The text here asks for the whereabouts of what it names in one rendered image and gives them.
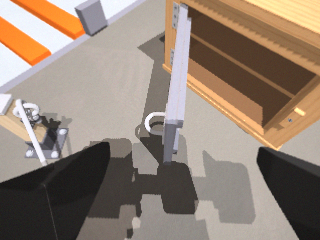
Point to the grey rectangular block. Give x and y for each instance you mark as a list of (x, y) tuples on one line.
[(91, 15)]

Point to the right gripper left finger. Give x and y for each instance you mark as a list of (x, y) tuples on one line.
[(52, 202)]

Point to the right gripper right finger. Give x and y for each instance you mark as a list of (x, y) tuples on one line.
[(295, 185)]

